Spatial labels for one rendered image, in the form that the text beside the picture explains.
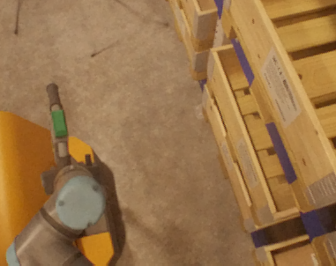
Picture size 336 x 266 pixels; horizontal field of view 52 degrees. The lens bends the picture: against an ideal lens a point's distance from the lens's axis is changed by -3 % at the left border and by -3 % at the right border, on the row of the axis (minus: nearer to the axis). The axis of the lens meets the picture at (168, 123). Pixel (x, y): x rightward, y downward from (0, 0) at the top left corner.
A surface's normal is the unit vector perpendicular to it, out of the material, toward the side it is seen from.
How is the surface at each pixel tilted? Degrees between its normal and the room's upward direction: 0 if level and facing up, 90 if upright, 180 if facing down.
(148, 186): 0
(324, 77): 0
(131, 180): 0
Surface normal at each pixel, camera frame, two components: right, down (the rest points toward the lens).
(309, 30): -0.02, -0.37
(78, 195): 0.40, 0.00
